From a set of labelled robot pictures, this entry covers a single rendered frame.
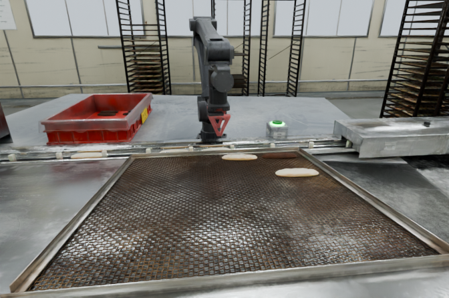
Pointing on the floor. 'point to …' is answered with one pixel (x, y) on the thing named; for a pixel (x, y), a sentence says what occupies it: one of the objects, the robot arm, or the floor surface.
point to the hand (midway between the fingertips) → (218, 129)
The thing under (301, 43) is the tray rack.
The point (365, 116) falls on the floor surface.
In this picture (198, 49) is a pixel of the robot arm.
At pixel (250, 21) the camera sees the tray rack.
